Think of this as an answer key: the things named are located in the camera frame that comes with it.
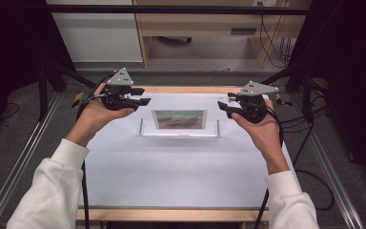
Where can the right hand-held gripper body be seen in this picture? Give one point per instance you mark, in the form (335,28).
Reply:
(255,89)

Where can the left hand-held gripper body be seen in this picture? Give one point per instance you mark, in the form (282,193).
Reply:
(120,79)

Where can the clear acrylic photo frame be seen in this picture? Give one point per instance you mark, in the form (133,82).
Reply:
(214,127)

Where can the printed picture card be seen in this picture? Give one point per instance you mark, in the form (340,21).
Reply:
(179,119)

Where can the person's right hand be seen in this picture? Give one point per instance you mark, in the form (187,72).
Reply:
(267,136)

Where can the person's left hand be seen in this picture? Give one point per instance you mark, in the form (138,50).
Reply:
(92,120)

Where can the wooden table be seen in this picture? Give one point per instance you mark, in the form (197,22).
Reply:
(184,89)

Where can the white cabinet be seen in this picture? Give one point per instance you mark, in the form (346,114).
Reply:
(98,35)

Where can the white table board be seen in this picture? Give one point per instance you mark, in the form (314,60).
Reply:
(171,171)

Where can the wooden desk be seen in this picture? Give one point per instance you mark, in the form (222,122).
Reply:
(200,22)

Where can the white power strip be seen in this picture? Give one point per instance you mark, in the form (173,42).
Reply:
(265,2)

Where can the black curtain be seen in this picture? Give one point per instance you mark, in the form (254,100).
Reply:
(352,63)
(9,47)

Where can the black metal frame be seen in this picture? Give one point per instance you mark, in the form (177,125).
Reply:
(171,9)

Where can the aluminium floor rail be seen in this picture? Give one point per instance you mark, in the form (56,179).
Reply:
(333,171)
(22,156)

